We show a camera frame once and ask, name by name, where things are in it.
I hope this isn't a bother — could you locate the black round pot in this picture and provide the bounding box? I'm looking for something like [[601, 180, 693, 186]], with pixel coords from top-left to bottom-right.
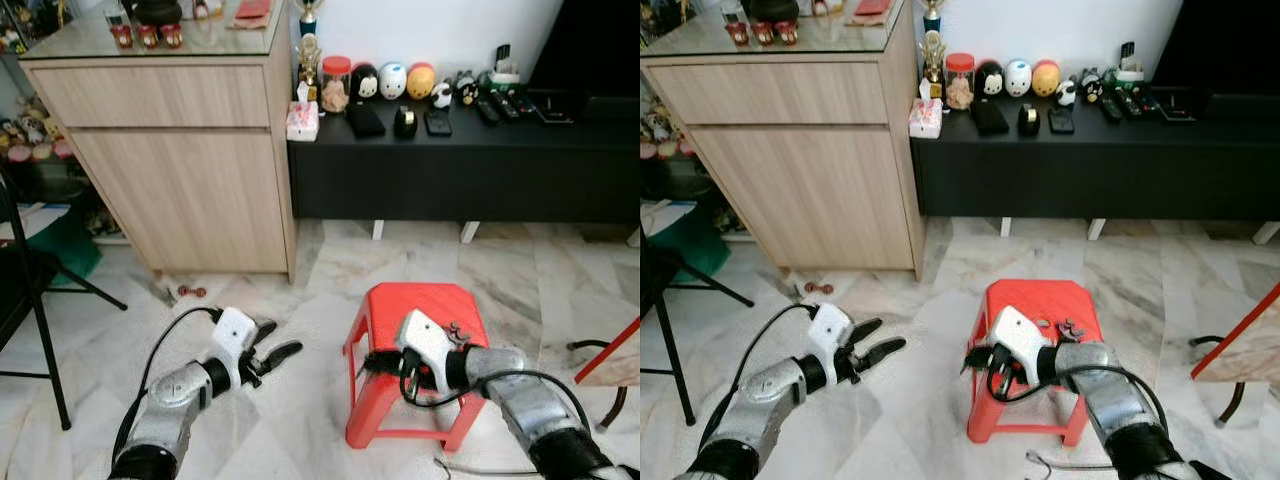
[[745, 0, 801, 23], [130, 0, 184, 26]]

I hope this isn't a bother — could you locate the light wooden cabinet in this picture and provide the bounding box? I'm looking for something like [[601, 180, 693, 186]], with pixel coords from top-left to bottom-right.
[[640, 8, 926, 281], [18, 10, 299, 283]]

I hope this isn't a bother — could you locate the red-lidded glass jar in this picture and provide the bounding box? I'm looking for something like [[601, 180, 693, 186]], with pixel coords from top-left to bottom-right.
[[320, 55, 353, 113], [944, 52, 976, 111]]

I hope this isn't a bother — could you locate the pink tissue pack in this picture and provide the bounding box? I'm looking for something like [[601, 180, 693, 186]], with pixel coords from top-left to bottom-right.
[[908, 95, 944, 139], [286, 97, 321, 142]]

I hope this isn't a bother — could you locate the red plastic stool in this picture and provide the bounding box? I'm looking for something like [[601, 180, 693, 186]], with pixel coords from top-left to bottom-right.
[[966, 279, 1104, 446], [343, 283, 491, 451]]

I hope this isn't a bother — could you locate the marble folding table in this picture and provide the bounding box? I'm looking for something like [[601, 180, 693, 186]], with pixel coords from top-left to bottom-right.
[[1190, 282, 1280, 429], [568, 318, 641, 433]]

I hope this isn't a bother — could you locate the black flat box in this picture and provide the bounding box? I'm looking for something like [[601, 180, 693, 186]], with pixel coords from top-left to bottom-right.
[[1158, 90, 1216, 123], [533, 92, 591, 126]]

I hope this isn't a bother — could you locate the glass display shelf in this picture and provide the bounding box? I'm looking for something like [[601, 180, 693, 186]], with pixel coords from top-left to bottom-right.
[[0, 0, 91, 241], [640, 0, 701, 211]]

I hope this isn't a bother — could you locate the gold blue trophy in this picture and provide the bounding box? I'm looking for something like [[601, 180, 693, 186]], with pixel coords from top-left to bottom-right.
[[297, 0, 326, 101], [920, 0, 949, 99]]

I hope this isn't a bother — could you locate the black tv console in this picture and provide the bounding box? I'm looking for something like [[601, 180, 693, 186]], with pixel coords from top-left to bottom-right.
[[288, 95, 641, 223], [910, 93, 1280, 221]]

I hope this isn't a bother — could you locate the black television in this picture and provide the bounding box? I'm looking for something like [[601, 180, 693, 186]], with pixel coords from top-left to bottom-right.
[[1150, 0, 1280, 96], [527, 0, 641, 96]]

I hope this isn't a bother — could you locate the grey floor cable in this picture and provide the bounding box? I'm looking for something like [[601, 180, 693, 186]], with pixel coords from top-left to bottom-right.
[[433, 457, 541, 477], [1025, 452, 1111, 472]]

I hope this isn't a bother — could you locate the black wallet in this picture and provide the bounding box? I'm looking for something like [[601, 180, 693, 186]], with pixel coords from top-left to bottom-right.
[[345, 102, 387, 139], [970, 100, 1011, 137]]

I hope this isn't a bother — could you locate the green white phone cradle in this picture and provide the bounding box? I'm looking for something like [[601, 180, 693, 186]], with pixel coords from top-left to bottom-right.
[[1112, 42, 1147, 83], [487, 45, 523, 86]]

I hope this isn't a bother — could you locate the teal green bag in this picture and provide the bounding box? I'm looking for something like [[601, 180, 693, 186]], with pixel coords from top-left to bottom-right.
[[672, 200, 753, 281], [30, 205, 101, 286]]

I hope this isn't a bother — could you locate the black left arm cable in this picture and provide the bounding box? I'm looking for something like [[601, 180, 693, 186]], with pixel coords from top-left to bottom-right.
[[700, 303, 816, 451], [113, 306, 221, 466]]

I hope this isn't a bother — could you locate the black folding chair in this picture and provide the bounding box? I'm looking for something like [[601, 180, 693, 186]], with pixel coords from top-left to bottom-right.
[[640, 235, 756, 426], [0, 165, 128, 431]]

